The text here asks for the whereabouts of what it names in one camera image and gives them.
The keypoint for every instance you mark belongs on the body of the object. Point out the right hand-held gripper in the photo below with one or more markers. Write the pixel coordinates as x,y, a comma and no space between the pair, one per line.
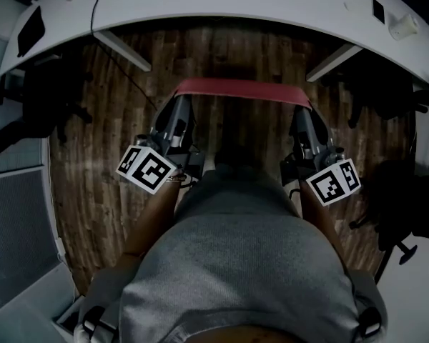
330,184

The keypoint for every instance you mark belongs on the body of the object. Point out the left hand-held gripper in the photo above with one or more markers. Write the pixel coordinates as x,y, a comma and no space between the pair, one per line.
146,170

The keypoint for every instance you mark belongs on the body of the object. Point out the person's right forearm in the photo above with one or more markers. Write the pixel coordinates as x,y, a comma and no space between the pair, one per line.
320,223

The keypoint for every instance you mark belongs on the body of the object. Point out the person's left forearm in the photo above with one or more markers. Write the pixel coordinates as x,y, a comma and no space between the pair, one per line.
150,220

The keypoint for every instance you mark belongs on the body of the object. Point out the person's dark trousers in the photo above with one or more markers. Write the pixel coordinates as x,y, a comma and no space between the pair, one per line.
246,155

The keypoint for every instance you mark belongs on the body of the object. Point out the white desk leg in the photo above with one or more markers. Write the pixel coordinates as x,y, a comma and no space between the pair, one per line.
334,63
123,50

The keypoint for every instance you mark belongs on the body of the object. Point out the black office chair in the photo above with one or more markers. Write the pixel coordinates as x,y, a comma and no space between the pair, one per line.
389,206
46,98
382,98

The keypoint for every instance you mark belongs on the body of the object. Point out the black phone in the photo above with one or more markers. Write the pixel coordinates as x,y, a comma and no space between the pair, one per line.
378,11

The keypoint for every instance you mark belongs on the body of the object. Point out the white cup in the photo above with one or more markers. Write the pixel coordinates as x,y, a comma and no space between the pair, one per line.
403,27

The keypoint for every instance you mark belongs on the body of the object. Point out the grey knit shirt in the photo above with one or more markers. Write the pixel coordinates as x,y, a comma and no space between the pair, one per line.
236,263

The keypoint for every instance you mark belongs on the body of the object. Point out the black tablet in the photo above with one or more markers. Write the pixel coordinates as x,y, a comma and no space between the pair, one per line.
31,30

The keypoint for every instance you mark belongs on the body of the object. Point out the grey fabric partition panel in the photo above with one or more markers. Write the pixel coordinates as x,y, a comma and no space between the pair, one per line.
18,234

